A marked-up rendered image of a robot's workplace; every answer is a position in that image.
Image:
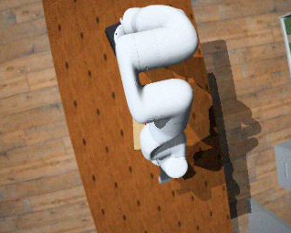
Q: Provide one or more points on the beige flat mat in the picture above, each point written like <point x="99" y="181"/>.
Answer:
<point x="137" y="127"/>

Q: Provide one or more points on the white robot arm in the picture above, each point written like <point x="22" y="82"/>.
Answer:
<point x="174" y="41"/>

